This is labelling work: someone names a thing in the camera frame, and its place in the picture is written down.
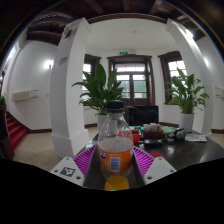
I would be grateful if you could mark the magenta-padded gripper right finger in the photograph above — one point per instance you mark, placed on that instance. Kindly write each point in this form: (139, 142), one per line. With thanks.
(160, 170)

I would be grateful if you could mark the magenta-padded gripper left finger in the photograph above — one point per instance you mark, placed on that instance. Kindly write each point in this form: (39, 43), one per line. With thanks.
(68, 171)

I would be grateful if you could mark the orange drink plastic bottle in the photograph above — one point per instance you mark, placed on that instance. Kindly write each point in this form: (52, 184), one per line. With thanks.
(115, 153)

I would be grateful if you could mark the flat round red coaster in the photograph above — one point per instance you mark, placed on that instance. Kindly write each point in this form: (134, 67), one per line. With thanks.
(157, 155)

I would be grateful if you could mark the flat black wallet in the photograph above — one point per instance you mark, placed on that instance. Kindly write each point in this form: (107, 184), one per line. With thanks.
(152, 141)

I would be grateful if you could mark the green book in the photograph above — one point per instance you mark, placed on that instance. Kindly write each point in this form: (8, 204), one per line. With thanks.
(167, 130)

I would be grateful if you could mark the printed magazine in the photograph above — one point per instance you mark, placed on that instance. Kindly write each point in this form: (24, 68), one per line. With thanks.
(196, 137)

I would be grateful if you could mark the black chair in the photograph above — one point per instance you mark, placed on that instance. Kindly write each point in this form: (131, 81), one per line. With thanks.
(144, 115)

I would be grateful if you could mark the red carpeted staircase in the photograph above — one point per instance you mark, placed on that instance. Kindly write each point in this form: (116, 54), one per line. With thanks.
(16, 131)

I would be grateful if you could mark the large-leaf plant in white pot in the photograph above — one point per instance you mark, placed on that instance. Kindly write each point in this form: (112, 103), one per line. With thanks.
(100, 90)
(186, 93)

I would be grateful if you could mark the dark wooden double door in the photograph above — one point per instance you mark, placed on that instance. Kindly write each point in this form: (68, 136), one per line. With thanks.
(131, 83)

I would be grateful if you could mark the small green stair plant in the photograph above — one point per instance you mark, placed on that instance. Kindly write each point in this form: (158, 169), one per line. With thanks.
(2, 100)

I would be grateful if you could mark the dark-framed window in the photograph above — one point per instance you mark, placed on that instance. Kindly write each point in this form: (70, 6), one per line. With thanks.
(87, 70)
(175, 65)

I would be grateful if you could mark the purple pillar sign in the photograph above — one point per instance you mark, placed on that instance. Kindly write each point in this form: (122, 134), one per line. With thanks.
(61, 61)

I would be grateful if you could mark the green exit sign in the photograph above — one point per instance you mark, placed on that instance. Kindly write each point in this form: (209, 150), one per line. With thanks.
(123, 52)

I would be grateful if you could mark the white wall radiator cover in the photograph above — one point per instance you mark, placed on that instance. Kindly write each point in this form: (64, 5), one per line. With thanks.
(24, 95)
(220, 92)

